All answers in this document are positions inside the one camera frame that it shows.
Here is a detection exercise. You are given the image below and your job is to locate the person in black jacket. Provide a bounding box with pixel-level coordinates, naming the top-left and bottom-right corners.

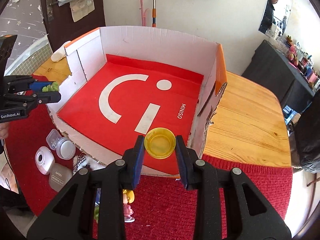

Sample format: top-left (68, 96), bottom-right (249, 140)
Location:
top-left (259, 0), bottom-right (279, 34)

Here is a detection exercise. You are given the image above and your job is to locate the red knitted table cloth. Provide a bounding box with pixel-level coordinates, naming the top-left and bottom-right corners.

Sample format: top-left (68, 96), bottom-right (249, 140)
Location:
top-left (5, 105), bottom-right (293, 239)

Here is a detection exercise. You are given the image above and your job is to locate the operator left hand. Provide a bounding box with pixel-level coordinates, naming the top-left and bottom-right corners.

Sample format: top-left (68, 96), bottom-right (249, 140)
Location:
top-left (0, 122), bottom-right (10, 139)

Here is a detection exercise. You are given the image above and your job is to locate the orange white cardboard box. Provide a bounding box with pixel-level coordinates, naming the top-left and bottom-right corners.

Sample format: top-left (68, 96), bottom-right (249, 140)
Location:
top-left (48, 26), bottom-right (227, 165)

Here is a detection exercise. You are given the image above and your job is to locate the clear round plastic lid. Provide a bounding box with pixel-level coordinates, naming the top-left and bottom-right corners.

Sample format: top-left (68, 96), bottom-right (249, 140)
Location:
top-left (56, 137), bottom-right (76, 160)

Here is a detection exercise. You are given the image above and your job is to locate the blonde girl figurine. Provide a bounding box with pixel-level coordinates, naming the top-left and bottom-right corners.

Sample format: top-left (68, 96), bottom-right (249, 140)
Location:
top-left (123, 190), bottom-right (135, 223)

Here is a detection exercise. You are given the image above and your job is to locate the green fuzzy scrunchie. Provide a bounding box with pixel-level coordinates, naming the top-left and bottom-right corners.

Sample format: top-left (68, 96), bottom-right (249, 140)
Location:
top-left (42, 82), bottom-right (59, 92)
top-left (94, 206), bottom-right (99, 223)

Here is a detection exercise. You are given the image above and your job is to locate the dark cloth side table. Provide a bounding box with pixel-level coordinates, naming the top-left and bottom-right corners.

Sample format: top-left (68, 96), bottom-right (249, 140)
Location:
top-left (242, 40), bottom-right (315, 113)

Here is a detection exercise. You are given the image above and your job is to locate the yellow round plastic cap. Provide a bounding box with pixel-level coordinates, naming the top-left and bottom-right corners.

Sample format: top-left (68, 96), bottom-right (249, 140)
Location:
top-left (144, 127), bottom-right (176, 160)

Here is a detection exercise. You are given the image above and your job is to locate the white fluffy bunny plush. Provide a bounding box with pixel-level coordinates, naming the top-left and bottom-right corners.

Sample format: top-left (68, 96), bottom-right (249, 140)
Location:
top-left (73, 153), bottom-right (105, 174)

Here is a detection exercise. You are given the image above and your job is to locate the wall mirror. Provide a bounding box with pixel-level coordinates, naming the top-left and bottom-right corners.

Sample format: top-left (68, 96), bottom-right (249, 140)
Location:
top-left (261, 0), bottom-right (293, 38)

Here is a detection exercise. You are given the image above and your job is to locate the small clear plastic box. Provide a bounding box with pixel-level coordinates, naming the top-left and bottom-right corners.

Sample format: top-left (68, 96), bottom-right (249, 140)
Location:
top-left (46, 129), bottom-right (62, 151)

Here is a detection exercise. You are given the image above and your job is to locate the pink My Melody case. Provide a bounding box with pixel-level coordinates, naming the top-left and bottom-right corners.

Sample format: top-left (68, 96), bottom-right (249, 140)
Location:
top-left (35, 146), bottom-right (55, 175)

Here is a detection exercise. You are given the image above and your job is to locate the brown eyeshadow compact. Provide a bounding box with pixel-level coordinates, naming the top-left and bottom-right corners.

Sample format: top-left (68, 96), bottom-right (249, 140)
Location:
top-left (49, 163), bottom-right (73, 192)

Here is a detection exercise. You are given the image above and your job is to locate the beige door hanging organizer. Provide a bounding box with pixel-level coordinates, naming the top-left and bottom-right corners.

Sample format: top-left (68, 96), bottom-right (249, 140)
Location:
top-left (69, 0), bottom-right (95, 22)

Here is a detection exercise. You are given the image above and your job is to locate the dark brown wooden door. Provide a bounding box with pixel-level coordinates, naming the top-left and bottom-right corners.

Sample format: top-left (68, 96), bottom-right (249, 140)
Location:
top-left (40, 0), bottom-right (105, 51)

